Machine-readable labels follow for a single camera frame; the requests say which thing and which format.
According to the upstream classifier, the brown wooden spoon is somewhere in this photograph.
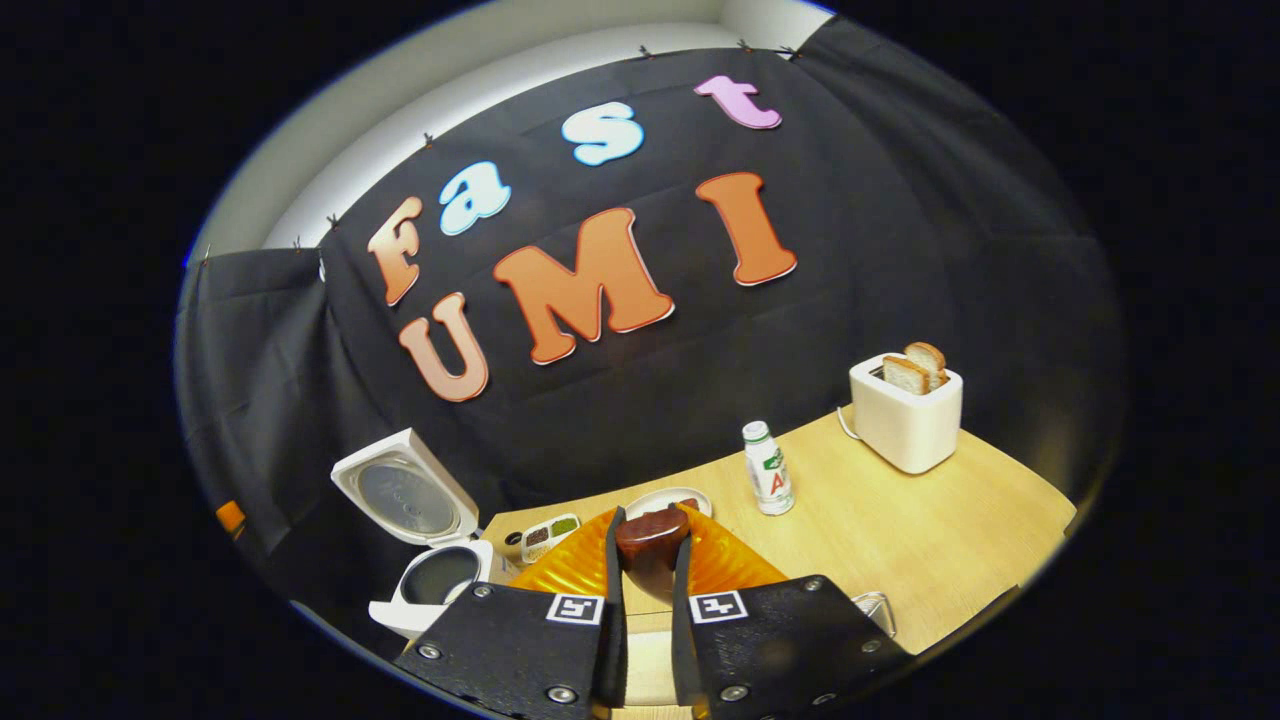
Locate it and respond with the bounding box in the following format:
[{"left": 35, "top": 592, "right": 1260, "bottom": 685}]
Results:
[{"left": 615, "top": 507, "right": 691, "bottom": 601}]

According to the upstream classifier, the white rice cooker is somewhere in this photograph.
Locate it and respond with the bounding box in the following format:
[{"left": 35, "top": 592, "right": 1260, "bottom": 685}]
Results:
[{"left": 331, "top": 428, "right": 501, "bottom": 641}]

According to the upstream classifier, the white divided condiment dish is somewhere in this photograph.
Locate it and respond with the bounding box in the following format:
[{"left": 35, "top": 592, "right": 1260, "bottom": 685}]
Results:
[{"left": 520, "top": 513, "right": 581, "bottom": 564}]

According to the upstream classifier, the white toaster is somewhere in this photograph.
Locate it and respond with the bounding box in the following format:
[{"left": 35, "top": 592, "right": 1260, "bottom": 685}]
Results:
[{"left": 848, "top": 352, "right": 964, "bottom": 475}]

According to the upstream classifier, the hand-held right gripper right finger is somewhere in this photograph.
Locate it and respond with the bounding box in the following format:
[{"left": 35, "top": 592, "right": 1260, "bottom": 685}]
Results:
[{"left": 672, "top": 503, "right": 916, "bottom": 719}]

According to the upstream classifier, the white round plate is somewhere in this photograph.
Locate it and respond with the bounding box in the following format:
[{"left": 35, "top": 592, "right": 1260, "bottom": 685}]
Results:
[{"left": 625, "top": 487, "right": 713, "bottom": 523}]

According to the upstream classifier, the white drink bottle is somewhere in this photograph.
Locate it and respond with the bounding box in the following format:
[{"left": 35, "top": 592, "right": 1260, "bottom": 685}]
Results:
[{"left": 742, "top": 421, "right": 795, "bottom": 516}]

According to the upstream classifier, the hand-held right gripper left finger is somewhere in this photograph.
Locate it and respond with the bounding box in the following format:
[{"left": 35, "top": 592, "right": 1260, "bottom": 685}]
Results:
[{"left": 393, "top": 506, "right": 629, "bottom": 716}]

